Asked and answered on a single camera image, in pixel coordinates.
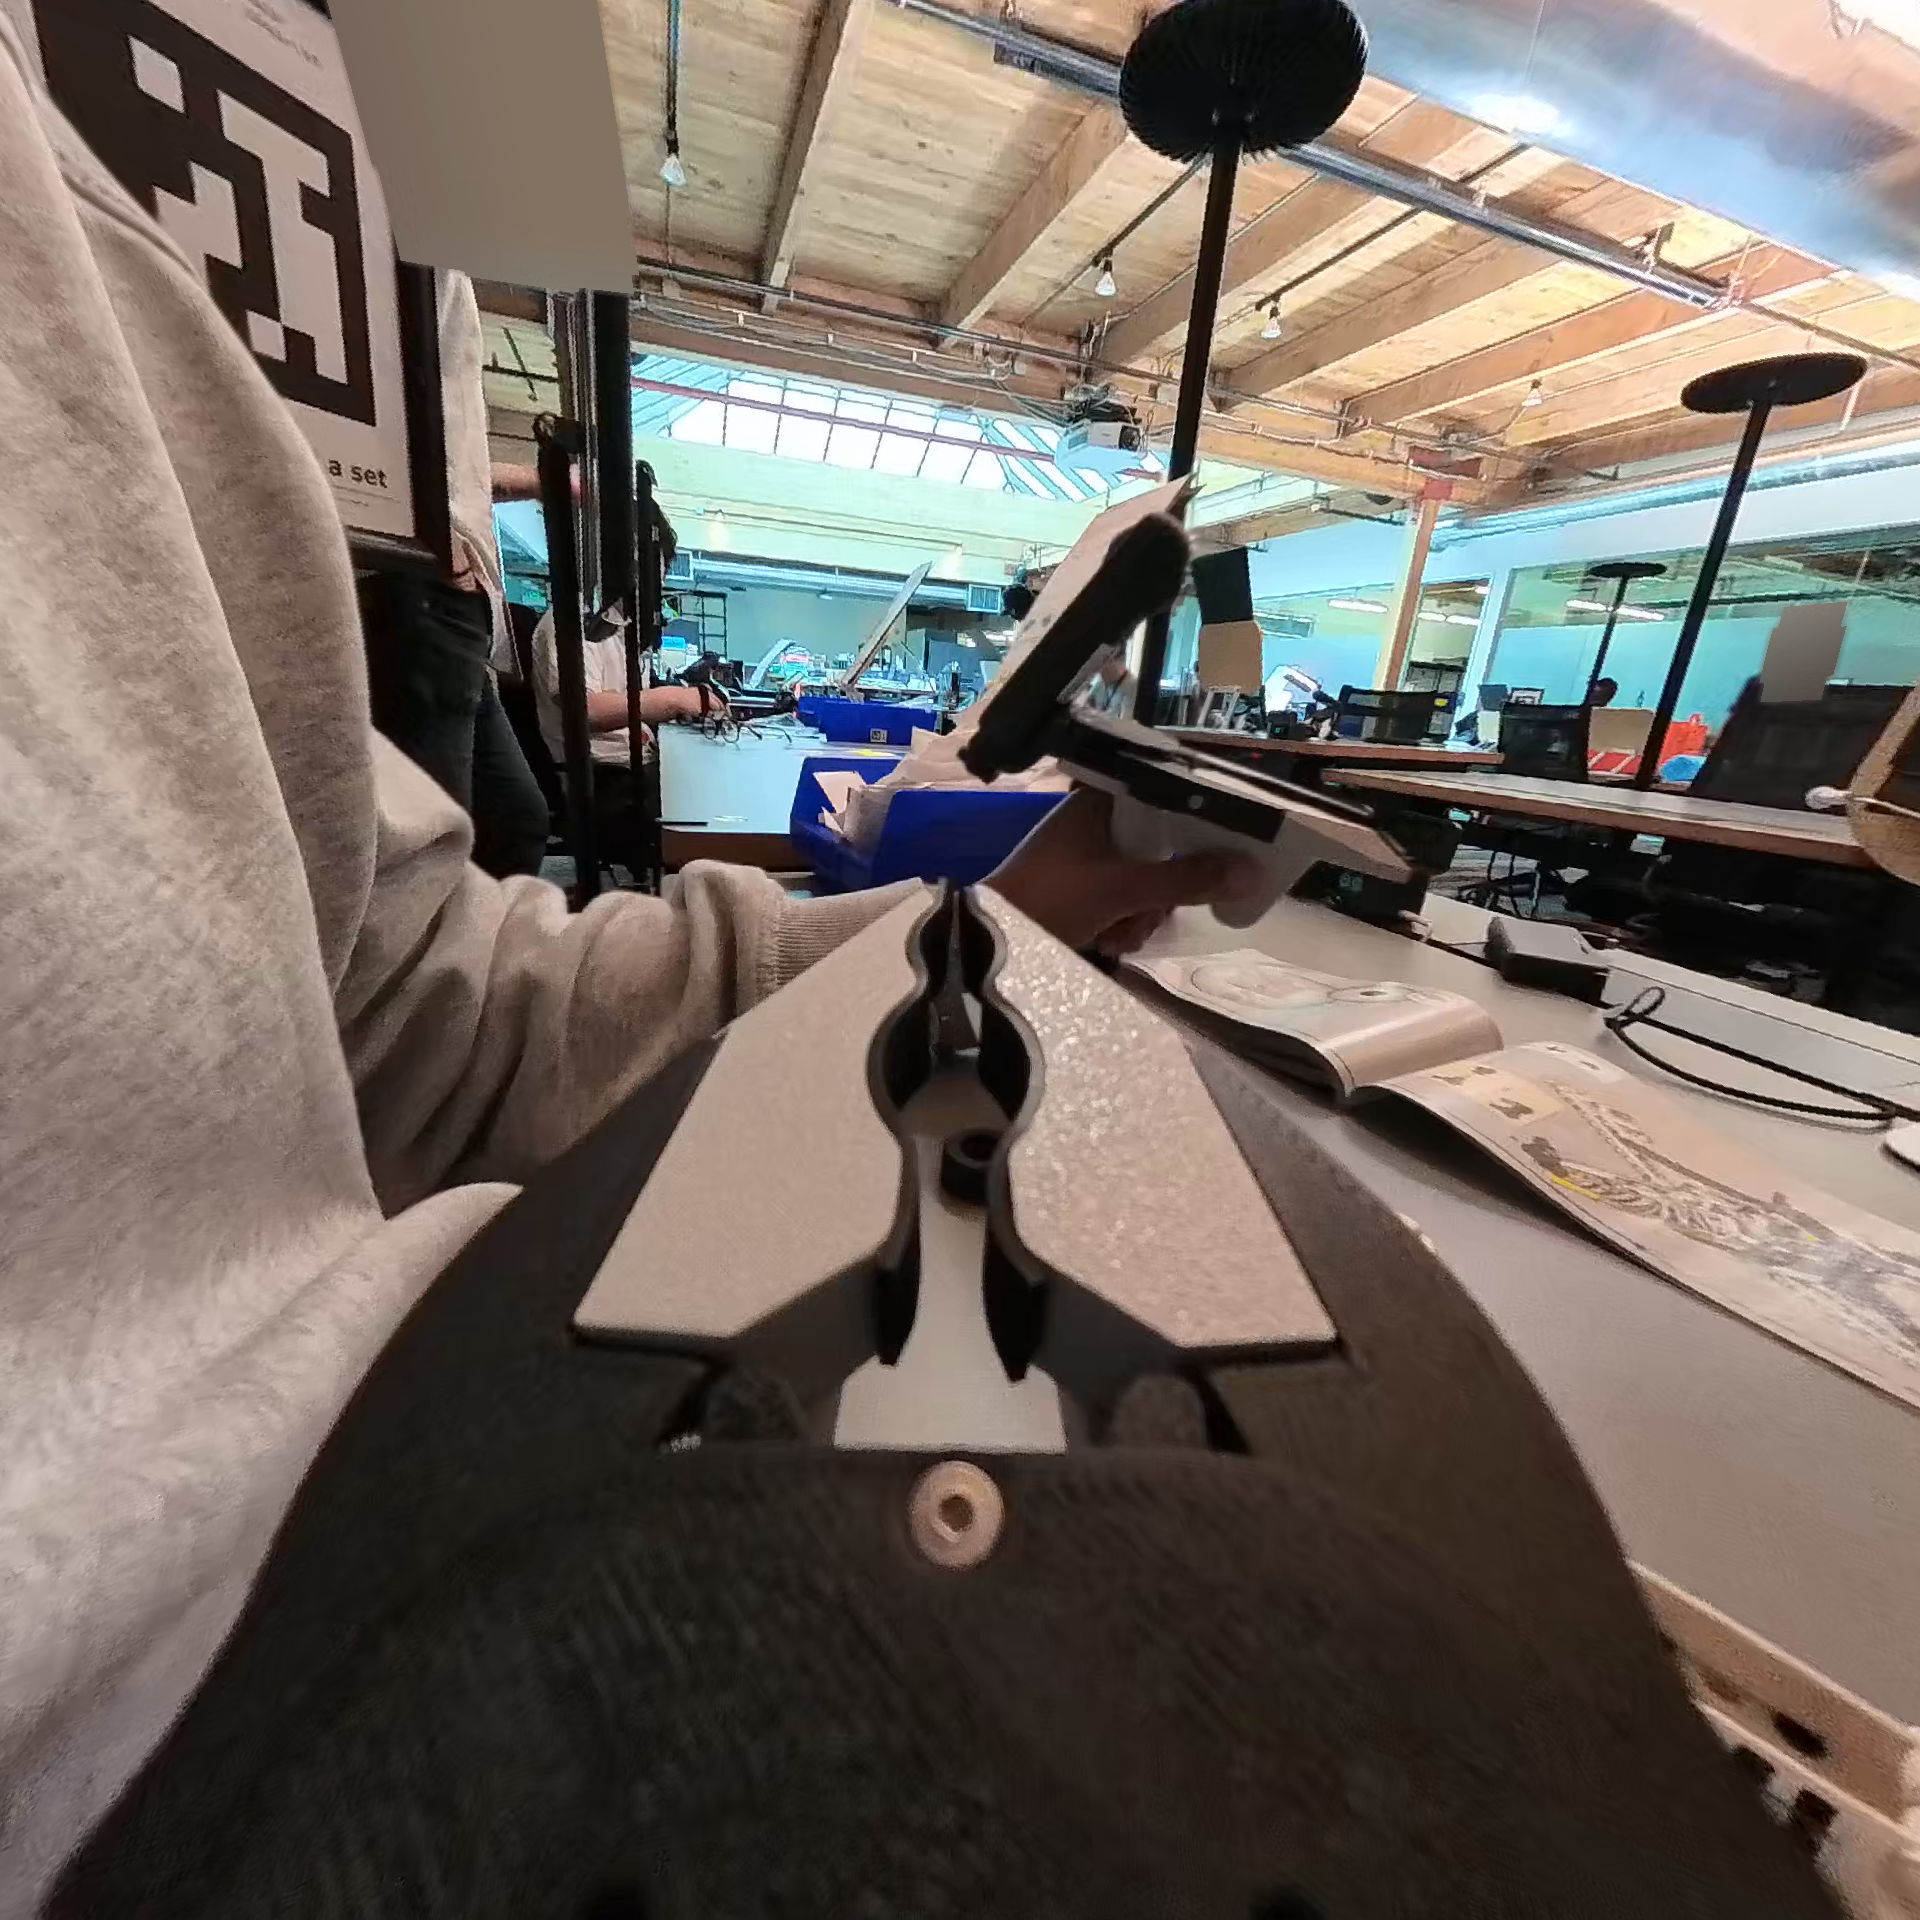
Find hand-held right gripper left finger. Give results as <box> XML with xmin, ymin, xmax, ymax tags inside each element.
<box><xmin>573</xmin><ymin>883</ymin><xmax>976</xmax><ymax>1367</ymax></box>

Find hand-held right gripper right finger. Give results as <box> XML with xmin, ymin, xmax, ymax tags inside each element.
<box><xmin>961</xmin><ymin>884</ymin><xmax>1340</xmax><ymax>1383</ymax></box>

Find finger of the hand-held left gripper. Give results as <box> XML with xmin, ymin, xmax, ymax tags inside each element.
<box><xmin>1266</xmin><ymin>815</ymin><xmax>1422</xmax><ymax>890</ymax></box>

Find lego instruction booklet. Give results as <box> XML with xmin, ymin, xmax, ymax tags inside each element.
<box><xmin>1117</xmin><ymin>948</ymin><xmax>1920</xmax><ymax>1412</ymax></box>

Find person's left forearm grey sleeve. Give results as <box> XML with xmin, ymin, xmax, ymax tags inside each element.
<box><xmin>342</xmin><ymin>861</ymin><xmax>963</xmax><ymax>1217</ymax></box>

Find person's left hand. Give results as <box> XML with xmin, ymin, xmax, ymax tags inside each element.
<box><xmin>984</xmin><ymin>795</ymin><xmax>1277</xmax><ymax>962</ymax></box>

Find white printed sign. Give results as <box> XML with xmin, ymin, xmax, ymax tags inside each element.
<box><xmin>1050</xmin><ymin>477</ymin><xmax>1202</xmax><ymax>602</ymax></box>

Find white plastic bags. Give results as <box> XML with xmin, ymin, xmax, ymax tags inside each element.
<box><xmin>838</xmin><ymin>731</ymin><xmax>1068</xmax><ymax>826</ymax></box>

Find small black device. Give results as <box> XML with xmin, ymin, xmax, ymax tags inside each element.
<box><xmin>1485</xmin><ymin>915</ymin><xmax>1614</xmax><ymax>1003</ymax></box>

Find ceiling projector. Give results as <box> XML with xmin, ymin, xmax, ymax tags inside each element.
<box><xmin>1053</xmin><ymin>387</ymin><xmax>1157</xmax><ymax>473</ymax></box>

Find wooden desk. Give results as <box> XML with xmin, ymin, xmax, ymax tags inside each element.
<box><xmin>1318</xmin><ymin>766</ymin><xmax>1869</xmax><ymax>868</ymax></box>

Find blue plastic bin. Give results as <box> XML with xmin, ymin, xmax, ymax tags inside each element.
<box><xmin>795</xmin><ymin>693</ymin><xmax>940</xmax><ymax>748</ymax></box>
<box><xmin>790</xmin><ymin>754</ymin><xmax>1069</xmax><ymax>893</ymax></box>

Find black floor lamp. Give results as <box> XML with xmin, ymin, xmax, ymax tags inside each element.
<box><xmin>1635</xmin><ymin>351</ymin><xmax>1869</xmax><ymax>788</ymax></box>
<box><xmin>1117</xmin><ymin>0</ymin><xmax>1369</xmax><ymax>729</ymax></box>
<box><xmin>1582</xmin><ymin>561</ymin><xmax>1672</xmax><ymax>706</ymax></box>

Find black metal stand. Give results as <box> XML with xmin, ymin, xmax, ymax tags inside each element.
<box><xmin>533</xmin><ymin>286</ymin><xmax>670</xmax><ymax>903</ymax></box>

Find tan curved object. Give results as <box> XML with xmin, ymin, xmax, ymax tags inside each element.
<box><xmin>1845</xmin><ymin>731</ymin><xmax>1920</xmax><ymax>886</ymax></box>

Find white printed marker card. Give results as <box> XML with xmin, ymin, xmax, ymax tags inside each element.
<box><xmin>29</xmin><ymin>0</ymin><xmax>453</xmax><ymax>564</ymax></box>

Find black cable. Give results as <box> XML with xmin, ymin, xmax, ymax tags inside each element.
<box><xmin>1604</xmin><ymin>983</ymin><xmax>1920</xmax><ymax>1125</ymax></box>

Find silver ceiling duct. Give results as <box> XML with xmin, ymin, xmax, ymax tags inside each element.
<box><xmin>1352</xmin><ymin>0</ymin><xmax>1920</xmax><ymax>278</ymax></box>

